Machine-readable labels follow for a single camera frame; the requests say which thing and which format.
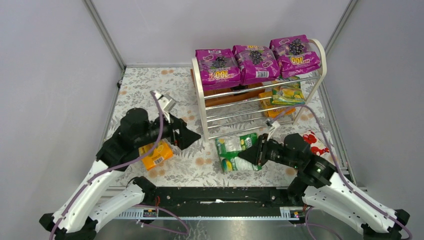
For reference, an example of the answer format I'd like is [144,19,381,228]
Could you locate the green candy bag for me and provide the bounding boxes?
[214,133,262,173]

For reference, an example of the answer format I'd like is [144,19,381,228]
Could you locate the purple candy bag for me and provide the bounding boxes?
[269,34,321,79]
[232,45,281,86]
[195,48,242,91]

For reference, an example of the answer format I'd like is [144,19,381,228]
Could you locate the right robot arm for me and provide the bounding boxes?
[238,133,410,240]

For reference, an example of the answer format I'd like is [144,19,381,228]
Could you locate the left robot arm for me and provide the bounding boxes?
[39,108,201,240]

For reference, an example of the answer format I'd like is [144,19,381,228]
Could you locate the orange mango candy bag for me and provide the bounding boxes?
[141,140,174,171]

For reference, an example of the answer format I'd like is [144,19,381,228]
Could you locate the orange bag under shelf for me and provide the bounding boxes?
[258,91,302,118]

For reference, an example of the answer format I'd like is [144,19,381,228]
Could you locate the white metal shelf rack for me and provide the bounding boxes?
[191,38,328,141]

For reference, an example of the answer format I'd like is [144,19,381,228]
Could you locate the green yellow bag on shelf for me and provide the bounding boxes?
[270,76,306,106]

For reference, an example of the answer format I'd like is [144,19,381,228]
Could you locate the red white floral bag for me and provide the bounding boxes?
[301,130,330,160]

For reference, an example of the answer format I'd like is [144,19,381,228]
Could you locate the rolled dark orange sock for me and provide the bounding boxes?
[230,84,247,91]

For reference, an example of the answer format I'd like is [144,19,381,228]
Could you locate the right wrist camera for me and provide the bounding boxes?
[266,119,281,141]

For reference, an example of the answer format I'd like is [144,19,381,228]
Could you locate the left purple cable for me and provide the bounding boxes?
[48,90,190,240]

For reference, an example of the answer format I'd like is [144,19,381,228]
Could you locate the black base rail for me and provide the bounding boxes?
[131,176,307,219]

